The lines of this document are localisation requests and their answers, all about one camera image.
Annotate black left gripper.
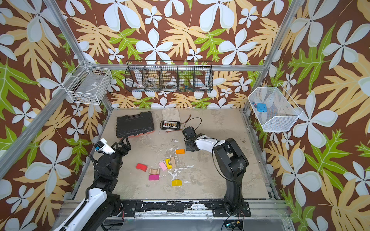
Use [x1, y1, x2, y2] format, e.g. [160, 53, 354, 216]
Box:
[108, 136, 130, 178]

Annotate orange wood block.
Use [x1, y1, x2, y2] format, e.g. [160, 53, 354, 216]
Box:
[175, 149, 186, 155]

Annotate natural wood arch block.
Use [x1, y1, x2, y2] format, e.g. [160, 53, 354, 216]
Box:
[149, 168, 160, 175]

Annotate light pink wood block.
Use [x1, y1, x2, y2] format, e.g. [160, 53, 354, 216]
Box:
[159, 161, 168, 171]

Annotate natural wood plank block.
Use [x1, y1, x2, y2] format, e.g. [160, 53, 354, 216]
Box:
[169, 157, 176, 169]

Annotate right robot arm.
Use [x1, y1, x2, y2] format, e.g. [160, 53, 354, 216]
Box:
[182, 127, 249, 216]

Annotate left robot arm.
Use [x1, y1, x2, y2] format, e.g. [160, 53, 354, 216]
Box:
[55, 137, 132, 231]

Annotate red wood block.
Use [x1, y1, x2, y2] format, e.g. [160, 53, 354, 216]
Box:
[136, 163, 148, 172]

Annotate magenta wood block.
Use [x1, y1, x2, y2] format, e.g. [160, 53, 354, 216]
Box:
[148, 174, 160, 181]

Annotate yellow rounded wood block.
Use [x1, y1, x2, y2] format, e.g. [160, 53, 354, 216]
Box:
[171, 179, 182, 187]

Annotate black charging board yellow connectors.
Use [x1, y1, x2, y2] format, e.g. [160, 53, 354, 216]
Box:
[160, 115, 192, 131]

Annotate black and red tool case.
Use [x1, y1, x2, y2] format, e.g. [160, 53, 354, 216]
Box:
[116, 112, 155, 138]

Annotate white work glove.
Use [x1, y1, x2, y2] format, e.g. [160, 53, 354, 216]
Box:
[162, 108, 181, 121]

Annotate blue object in basket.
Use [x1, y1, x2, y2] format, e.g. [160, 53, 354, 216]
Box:
[255, 103, 267, 113]

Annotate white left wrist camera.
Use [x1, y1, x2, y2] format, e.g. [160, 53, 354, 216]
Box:
[94, 138, 115, 155]

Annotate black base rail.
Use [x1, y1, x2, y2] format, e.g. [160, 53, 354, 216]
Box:
[121, 199, 251, 218]

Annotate white wire basket left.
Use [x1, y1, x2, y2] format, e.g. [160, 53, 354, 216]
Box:
[64, 65, 112, 105]

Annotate white wire basket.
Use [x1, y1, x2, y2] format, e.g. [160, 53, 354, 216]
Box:
[248, 84, 303, 133]
[64, 65, 112, 105]

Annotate black wire basket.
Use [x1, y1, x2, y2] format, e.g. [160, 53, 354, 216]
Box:
[124, 60, 214, 92]

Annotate white wire basket right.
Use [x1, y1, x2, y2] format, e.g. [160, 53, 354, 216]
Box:
[248, 84, 303, 133]

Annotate aluminium frame post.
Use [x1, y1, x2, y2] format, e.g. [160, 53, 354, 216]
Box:
[44, 1, 113, 112]

